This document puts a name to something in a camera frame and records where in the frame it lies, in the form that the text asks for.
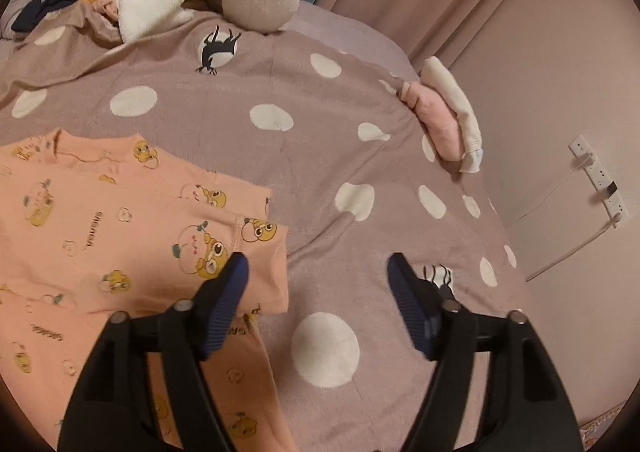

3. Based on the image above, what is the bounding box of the mauve polka dot blanket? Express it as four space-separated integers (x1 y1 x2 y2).
0 7 541 452

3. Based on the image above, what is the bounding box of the folded white cloth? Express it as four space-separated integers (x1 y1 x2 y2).
422 56 485 175

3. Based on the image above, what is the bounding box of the thick white cable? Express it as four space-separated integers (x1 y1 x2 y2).
522 212 626 283

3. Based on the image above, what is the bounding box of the pink cartoon print shirt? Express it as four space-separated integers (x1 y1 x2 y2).
0 128 291 452

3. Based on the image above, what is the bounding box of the folded pink cloth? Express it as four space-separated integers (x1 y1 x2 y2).
397 81 463 163

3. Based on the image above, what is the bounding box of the thin white cable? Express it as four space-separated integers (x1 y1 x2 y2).
502 152 596 230

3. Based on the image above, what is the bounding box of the mauve bed sheet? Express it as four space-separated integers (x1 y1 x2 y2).
0 0 421 83

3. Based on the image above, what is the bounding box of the white wall power strip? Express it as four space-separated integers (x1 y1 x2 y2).
567 135 627 215

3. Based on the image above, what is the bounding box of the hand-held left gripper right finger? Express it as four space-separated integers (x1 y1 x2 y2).
387 252 583 452

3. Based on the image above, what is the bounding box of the small crumpled pink cloth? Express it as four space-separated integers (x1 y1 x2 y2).
92 0 123 26

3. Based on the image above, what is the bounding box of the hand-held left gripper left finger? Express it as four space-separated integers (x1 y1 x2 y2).
57 252 251 452

